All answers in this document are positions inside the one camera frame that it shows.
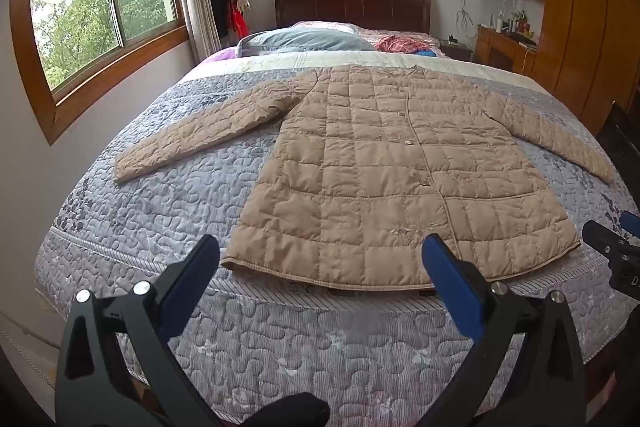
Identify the grey-blue pillow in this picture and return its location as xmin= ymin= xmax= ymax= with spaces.
xmin=235 ymin=28 xmax=376 ymax=58

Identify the wooden wardrobe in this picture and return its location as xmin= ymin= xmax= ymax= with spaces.
xmin=480 ymin=0 xmax=640 ymax=136

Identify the dark wooden headboard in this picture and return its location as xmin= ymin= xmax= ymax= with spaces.
xmin=274 ymin=0 xmax=432 ymax=36

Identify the beige quilted jacket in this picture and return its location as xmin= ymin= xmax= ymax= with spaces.
xmin=114 ymin=63 xmax=616 ymax=292

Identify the desk clutter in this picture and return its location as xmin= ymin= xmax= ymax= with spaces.
xmin=487 ymin=0 xmax=540 ymax=52

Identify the large wooden-framed window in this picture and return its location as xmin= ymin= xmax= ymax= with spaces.
xmin=10 ymin=0 xmax=192 ymax=146

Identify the black chair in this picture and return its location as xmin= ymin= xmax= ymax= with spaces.
xmin=595 ymin=101 xmax=640 ymax=168

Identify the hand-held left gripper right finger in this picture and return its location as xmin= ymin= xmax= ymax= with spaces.
xmin=421 ymin=233 xmax=587 ymax=427

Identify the grey quilted bedspread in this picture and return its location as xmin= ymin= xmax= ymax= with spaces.
xmin=34 ymin=49 xmax=640 ymax=423

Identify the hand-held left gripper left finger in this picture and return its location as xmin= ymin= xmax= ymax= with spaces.
xmin=55 ymin=234 xmax=221 ymax=427

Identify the red hanging garment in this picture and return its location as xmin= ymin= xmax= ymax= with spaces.
xmin=230 ymin=0 xmax=250 ymax=37

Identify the wooden desk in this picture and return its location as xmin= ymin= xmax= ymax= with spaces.
xmin=473 ymin=24 xmax=539 ymax=76

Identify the red plaid cloth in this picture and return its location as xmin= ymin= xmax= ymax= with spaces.
xmin=375 ymin=34 xmax=441 ymax=56

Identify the purple blanket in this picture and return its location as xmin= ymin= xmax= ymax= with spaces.
xmin=200 ymin=46 xmax=239 ymax=64

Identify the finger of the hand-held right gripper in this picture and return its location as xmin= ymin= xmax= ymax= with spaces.
xmin=621 ymin=210 xmax=640 ymax=242
xmin=581 ymin=220 xmax=640 ymax=261

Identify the black hanging garment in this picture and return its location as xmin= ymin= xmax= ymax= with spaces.
xmin=206 ymin=0 xmax=232 ymax=40

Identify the dark nightstand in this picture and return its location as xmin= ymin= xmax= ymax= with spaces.
xmin=440 ymin=34 xmax=474 ymax=63

